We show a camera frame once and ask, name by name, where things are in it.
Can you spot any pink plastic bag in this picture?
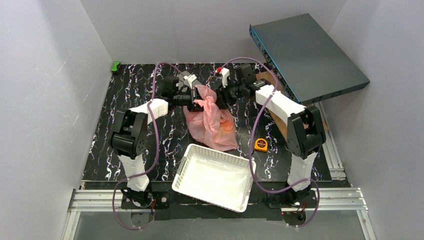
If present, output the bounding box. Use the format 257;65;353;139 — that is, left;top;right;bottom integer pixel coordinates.
183;84;238;152

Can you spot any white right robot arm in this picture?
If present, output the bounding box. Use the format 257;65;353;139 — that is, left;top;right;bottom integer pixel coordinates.
214;63;326;202

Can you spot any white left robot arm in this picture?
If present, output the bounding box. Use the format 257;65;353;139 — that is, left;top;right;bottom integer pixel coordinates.
109;74;203;193

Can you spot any grey rectangular pad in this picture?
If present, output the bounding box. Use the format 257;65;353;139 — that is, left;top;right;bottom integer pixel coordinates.
177;71;201;90

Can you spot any orange tape measure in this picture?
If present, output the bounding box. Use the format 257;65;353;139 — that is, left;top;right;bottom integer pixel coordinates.
254;138;269;153

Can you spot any brown wooden board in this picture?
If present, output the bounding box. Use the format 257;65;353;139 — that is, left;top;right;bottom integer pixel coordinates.
255;69;329;142

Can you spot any green black small object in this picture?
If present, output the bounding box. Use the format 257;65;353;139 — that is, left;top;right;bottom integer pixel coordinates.
110;61;121;75

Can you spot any white perforated plastic basket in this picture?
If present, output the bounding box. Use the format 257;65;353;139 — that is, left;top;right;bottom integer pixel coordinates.
172;144;256;213

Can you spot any dark teal flat box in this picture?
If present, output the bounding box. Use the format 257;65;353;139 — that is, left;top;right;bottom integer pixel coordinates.
249;13;370;105

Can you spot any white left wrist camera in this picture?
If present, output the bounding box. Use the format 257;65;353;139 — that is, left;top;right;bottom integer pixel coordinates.
183;74;200;89

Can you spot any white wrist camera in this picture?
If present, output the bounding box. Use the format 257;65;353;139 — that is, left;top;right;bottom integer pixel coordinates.
183;74;200;89
214;67;230;88

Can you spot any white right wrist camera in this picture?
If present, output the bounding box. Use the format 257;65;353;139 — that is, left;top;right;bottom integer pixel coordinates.
214;67;230;88

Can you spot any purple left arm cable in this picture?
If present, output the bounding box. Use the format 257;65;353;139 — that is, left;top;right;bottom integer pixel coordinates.
111;61;186;231

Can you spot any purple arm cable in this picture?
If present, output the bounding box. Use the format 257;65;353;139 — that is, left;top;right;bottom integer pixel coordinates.
220;56;321;229
111;61;186;231

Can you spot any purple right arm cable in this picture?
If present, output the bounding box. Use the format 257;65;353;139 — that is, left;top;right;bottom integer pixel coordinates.
220;56;321;229

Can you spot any aluminium frame rail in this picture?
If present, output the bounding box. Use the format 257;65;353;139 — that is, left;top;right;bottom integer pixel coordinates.
61;187;377;240

